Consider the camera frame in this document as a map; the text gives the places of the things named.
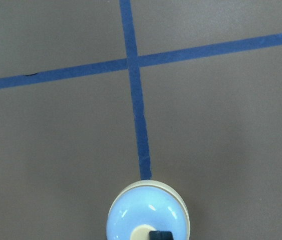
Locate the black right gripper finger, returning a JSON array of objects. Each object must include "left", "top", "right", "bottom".
[{"left": 149, "top": 230, "right": 173, "bottom": 240}]

